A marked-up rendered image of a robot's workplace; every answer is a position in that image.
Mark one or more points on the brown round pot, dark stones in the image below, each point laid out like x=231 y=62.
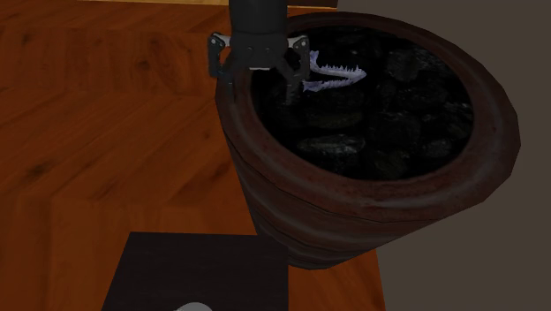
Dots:
x=344 y=206

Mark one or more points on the pale spiky twig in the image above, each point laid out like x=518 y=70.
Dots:
x=335 y=71

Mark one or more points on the black robot stand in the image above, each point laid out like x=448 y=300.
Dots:
x=193 y=267

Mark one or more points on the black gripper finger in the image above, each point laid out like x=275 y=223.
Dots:
x=304 y=60
x=214 y=56

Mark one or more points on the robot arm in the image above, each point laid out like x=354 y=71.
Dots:
x=193 y=307

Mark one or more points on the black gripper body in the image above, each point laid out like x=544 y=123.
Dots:
x=258 y=30

